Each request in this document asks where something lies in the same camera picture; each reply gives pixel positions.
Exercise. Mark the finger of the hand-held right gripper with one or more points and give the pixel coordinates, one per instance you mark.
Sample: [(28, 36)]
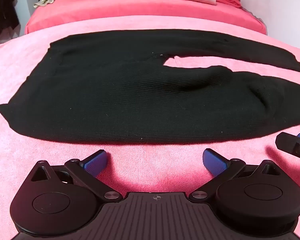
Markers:
[(291, 143)]

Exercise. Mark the pink towel blanket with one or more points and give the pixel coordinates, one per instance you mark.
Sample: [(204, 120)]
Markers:
[(15, 60)]

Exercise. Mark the black knit pants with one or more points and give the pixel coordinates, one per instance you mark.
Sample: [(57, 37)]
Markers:
[(115, 92)]

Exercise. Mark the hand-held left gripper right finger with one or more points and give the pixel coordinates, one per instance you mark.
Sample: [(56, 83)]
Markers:
[(213, 162)]

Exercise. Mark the red bed sheet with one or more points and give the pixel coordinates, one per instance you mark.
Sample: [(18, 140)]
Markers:
[(115, 5)]

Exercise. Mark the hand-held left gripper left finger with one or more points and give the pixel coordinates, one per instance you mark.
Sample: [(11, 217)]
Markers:
[(96, 162)]

